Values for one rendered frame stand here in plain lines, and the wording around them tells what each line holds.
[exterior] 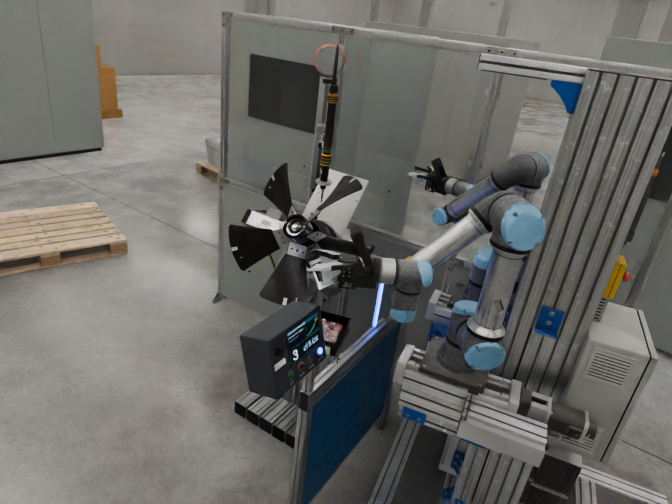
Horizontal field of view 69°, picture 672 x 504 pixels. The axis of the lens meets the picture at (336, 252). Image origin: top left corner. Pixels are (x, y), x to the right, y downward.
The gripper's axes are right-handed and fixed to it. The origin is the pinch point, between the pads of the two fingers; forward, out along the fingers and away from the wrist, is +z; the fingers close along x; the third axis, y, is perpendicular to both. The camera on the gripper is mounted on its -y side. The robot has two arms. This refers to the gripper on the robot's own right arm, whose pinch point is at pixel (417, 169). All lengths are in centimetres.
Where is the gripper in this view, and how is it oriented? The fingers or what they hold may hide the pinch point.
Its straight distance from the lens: 247.8
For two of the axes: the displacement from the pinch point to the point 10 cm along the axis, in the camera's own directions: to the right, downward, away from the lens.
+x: 7.6, -3.2, 5.7
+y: -0.1, 8.6, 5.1
